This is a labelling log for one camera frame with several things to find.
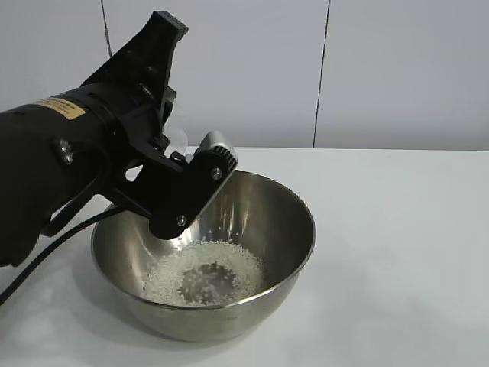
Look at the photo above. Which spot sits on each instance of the translucent plastic measuring cup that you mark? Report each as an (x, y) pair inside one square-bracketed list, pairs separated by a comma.
[(180, 132)]

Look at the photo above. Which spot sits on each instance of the white rice grains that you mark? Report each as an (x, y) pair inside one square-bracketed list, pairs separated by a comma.
[(237, 267)]

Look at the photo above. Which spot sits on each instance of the stainless steel mixing bowl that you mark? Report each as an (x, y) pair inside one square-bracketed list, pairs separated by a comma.
[(267, 229)]

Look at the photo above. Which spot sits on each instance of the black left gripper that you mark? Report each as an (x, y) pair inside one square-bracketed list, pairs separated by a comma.
[(141, 76)]

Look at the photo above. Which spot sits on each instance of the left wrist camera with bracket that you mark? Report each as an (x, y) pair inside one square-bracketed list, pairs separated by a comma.
[(183, 191)]

